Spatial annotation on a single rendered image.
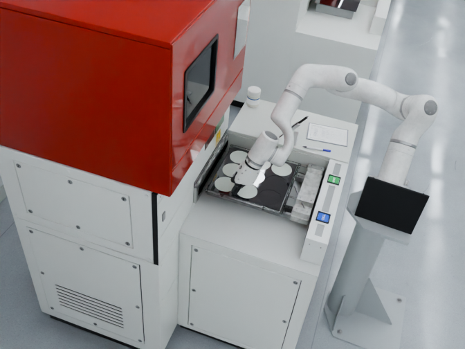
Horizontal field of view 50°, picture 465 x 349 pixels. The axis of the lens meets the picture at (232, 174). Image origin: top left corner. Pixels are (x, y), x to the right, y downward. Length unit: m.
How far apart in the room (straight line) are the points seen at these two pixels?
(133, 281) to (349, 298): 1.24
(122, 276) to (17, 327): 0.91
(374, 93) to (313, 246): 0.72
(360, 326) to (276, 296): 0.86
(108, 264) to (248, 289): 0.63
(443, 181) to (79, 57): 3.21
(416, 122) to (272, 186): 0.70
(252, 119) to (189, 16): 1.15
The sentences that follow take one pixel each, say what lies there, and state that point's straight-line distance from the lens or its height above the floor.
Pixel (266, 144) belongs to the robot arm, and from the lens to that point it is 2.10.
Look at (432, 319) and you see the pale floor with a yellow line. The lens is 3.26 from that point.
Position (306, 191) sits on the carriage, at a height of 0.88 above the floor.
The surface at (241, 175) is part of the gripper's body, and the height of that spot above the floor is 1.03.
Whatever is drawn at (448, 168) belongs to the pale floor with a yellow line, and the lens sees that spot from 4.37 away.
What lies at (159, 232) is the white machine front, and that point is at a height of 1.02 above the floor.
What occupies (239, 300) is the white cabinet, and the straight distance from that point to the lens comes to 2.42.
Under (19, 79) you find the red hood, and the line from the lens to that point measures 1.81.
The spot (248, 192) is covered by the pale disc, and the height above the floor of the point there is 0.90.
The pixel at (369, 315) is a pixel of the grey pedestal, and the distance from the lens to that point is 3.09.
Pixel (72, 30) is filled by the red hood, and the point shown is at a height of 1.78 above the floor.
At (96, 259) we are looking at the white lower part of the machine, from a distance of 2.26.
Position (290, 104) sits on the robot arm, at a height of 1.32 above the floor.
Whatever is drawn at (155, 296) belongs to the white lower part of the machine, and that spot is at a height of 0.59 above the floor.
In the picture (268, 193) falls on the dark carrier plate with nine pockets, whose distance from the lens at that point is 2.30.
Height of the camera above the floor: 2.47
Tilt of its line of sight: 41 degrees down
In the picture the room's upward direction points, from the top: 6 degrees clockwise
